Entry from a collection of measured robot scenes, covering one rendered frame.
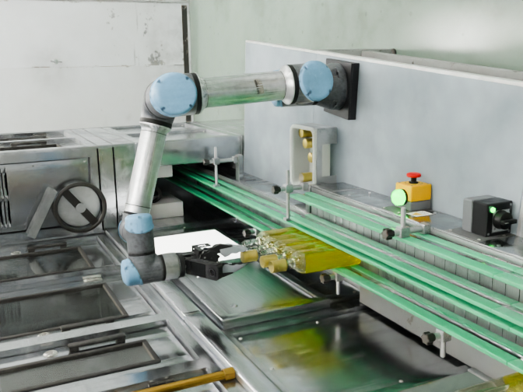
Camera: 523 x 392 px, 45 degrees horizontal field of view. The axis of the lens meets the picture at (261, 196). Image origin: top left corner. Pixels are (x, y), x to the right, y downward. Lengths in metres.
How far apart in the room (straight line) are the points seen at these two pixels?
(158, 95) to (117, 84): 3.82
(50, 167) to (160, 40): 3.09
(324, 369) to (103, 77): 4.26
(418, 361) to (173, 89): 0.94
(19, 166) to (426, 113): 1.62
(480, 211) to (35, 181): 1.79
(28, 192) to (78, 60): 2.87
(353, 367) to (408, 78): 0.81
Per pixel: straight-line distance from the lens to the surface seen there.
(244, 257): 1.86
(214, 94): 1.80
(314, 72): 1.88
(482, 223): 1.57
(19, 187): 2.72
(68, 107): 5.48
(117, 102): 5.56
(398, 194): 1.77
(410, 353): 1.69
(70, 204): 2.74
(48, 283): 2.28
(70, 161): 2.73
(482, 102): 1.66
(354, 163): 2.11
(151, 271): 1.77
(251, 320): 1.79
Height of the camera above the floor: 1.91
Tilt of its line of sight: 25 degrees down
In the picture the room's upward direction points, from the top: 97 degrees counter-clockwise
